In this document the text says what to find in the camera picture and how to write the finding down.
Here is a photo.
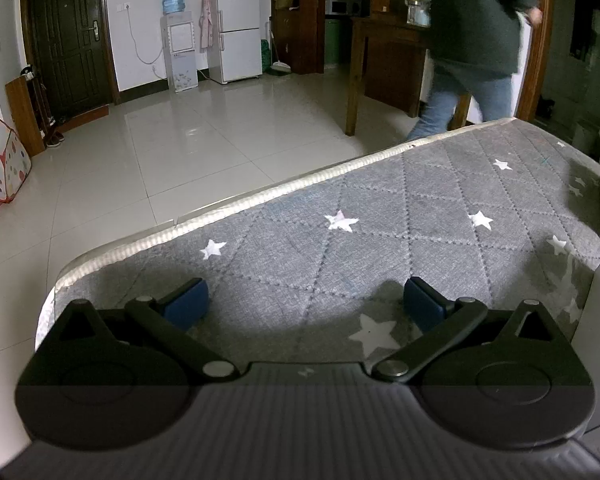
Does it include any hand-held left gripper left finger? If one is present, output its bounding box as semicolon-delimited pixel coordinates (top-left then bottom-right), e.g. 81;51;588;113
47;277;238;382

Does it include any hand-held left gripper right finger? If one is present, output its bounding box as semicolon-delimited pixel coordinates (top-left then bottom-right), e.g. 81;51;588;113
372;276;568;382

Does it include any grey star-patterned quilted desktop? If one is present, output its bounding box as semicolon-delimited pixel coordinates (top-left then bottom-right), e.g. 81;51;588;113
35;117;600;480

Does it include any polka dot play tent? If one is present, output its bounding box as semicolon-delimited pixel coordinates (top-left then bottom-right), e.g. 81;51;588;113
0;111;33;222

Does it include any white water dispenser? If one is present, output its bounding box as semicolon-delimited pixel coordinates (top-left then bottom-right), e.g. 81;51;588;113
160;11;199;93

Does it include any wooden shoe rack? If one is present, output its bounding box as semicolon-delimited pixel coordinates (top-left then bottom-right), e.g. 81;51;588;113
5;67;48;158

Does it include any white broom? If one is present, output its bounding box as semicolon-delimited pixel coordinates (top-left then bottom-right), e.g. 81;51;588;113
267;20;292;76

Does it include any white refrigerator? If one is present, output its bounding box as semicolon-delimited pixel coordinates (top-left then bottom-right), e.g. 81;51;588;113
202;0;263;85

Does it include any green bin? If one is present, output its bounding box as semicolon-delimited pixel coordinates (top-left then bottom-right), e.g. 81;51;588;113
324;19;353;66

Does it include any wooden side table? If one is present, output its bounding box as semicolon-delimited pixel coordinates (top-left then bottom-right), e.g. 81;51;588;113
345;16;473;137

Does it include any dark entrance door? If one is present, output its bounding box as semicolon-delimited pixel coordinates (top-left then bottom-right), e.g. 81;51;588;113
20;0;121;123

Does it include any pink apron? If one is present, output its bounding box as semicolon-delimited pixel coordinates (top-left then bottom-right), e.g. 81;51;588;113
198;0;216;52

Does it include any glass jar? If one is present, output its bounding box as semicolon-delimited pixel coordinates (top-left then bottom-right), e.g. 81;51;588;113
406;0;432;27

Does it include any wooden cabinet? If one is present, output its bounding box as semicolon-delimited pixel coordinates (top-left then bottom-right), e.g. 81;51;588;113
269;0;431;75

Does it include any silver microwave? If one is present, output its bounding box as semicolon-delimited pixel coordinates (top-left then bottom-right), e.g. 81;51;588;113
325;0;363;16

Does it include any white power cable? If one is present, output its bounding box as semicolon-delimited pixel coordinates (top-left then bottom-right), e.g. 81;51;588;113
126;10;168;68

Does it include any brown door frame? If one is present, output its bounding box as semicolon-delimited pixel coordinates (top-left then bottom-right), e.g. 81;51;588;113
515;0;556;122

